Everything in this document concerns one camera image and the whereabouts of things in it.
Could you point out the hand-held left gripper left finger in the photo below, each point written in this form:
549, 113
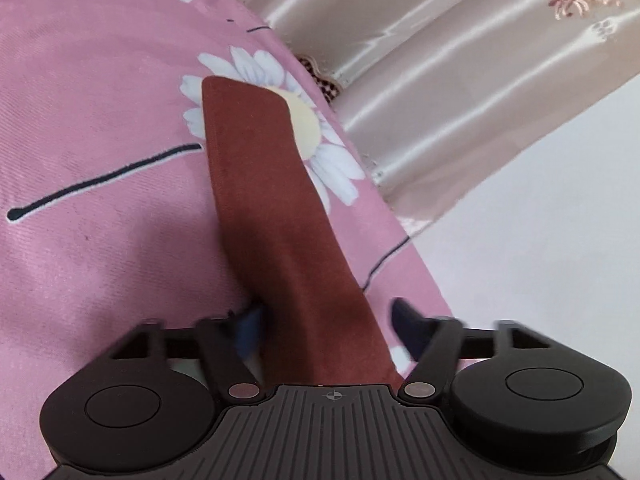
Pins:
248, 332

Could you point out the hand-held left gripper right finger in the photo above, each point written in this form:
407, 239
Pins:
406, 327

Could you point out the beige satin embroidered curtain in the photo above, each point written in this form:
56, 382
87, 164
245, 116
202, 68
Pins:
450, 70

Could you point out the pink daisy print bedsheet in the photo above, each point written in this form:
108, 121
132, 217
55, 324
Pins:
110, 170

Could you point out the brown knit garment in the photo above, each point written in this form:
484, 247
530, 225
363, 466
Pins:
287, 240

